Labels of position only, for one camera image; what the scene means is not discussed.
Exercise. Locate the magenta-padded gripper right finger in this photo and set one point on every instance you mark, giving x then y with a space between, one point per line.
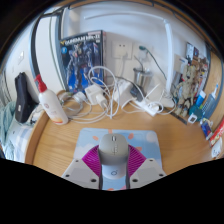
148 171

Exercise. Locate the grey computer mouse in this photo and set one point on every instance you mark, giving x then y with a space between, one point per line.
113 150

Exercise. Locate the blue robot model kit box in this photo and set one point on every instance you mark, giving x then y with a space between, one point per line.
81 60

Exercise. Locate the green-headed gooseneck light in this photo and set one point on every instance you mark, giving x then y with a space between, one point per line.
142 48

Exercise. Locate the metal cup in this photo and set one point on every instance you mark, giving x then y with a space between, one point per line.
142 78

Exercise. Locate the small white desk clock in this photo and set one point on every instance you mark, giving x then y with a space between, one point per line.
192 118

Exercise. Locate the white red-pump lotion bottle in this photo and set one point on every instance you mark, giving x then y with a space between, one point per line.
53 108

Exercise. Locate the teal round dish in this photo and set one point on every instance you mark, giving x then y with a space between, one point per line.
198 112

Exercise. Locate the colourful printed box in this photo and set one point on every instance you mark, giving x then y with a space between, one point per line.
200 63

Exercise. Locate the white power strip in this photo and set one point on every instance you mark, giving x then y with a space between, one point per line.
146 107

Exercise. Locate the teal blanket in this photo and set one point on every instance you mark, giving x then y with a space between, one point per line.
6 126

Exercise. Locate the white wall socket plate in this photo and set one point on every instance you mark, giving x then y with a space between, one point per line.
121 50

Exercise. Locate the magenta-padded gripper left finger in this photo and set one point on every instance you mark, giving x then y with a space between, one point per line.
78 171

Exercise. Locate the black bag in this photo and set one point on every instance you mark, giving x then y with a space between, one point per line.
23 96

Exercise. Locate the plaid bed cover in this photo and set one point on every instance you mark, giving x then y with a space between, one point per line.
20 140

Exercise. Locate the brown tree figure toy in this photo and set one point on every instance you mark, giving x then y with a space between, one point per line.
186 91

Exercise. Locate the white power adapter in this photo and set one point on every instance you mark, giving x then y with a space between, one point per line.
95 95

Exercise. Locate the pastel sun-and-cloud mouse pad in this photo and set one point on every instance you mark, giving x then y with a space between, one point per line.
88 140

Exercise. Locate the blue spray bottle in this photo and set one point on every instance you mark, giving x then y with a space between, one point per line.
210 105

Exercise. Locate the blue white-capped tube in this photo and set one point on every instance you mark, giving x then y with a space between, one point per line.
200 99

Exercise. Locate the blue tissue pack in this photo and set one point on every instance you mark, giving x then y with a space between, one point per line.
206 128

